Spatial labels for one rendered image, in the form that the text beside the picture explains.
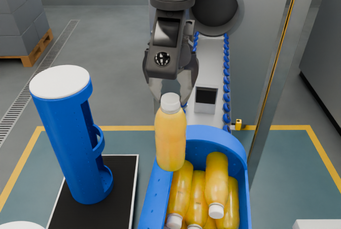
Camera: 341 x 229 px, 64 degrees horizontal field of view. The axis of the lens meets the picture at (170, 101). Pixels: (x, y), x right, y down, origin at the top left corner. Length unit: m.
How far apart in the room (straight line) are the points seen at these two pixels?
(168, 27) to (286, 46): 0.91
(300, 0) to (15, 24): 3.00
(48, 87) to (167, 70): 1.05
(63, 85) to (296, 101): 2.38
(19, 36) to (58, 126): 2.31
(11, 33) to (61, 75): 2.24
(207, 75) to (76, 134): 0.77
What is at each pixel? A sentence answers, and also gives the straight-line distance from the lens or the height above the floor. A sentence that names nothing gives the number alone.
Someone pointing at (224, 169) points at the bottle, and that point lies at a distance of 0.83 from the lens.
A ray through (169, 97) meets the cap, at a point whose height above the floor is 1.46.
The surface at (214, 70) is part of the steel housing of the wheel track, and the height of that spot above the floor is 0.93.
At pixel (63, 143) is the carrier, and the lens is 1.52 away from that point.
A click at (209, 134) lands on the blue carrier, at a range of 0.78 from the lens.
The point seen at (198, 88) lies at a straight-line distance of 1.21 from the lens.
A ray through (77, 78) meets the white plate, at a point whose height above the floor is 1.04.
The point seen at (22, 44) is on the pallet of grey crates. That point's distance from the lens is 3.66.
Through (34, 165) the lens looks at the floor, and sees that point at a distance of 2.51.
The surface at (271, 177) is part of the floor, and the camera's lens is 2.32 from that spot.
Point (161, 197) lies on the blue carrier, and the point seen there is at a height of 1.21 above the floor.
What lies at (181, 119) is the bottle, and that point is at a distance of 0.55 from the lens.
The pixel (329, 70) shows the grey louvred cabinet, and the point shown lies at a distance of 2.97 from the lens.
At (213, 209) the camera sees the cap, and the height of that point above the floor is 1.12.
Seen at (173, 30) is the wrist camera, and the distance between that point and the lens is 0.42.
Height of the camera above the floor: 1.79
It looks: 39 degrees down
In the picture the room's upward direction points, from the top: straight up
